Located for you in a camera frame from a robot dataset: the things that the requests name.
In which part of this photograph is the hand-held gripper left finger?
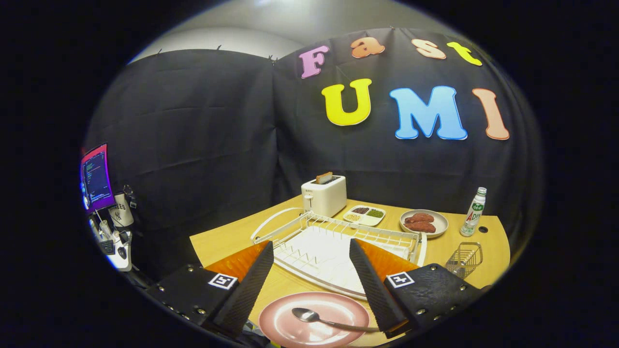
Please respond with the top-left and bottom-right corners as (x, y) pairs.
(145, 240), (276, 340)

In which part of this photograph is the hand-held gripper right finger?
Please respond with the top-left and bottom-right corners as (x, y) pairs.
(349, 238), (484, 339)

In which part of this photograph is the pink plate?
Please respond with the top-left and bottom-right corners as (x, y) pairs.
(258, 291), (371, 348)

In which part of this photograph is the wooden handled metal spoon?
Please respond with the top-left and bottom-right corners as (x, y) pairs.
(292, 307), (380, 333)

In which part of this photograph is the white wire dish rack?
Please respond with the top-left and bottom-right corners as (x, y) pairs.
(250, 208), (428, 301)

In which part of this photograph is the metal wire basket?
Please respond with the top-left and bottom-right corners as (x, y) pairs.
(445, 242), (483, 279)

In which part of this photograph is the white divided bean dish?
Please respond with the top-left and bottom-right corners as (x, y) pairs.
(343, 205), (386, 227)

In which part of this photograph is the beige plate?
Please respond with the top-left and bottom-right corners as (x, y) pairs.
(399, 209), (449, 239)

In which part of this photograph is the white drip tray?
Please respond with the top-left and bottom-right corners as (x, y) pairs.
(274, 226), (412, 295)

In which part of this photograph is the white toaster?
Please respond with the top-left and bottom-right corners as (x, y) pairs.
(301, 175), (347, 218)

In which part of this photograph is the white drink bottle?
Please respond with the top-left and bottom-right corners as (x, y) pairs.
(460, 187), (487, 237)

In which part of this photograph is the white side desk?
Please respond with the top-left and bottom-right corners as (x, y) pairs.
(87, 217), (133, 272)

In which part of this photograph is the black backdrop cloth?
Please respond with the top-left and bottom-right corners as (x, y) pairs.
(82, 27), (545, 281)

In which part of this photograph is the purple computer monitor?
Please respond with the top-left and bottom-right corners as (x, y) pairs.
(80, 143), (117, 214)

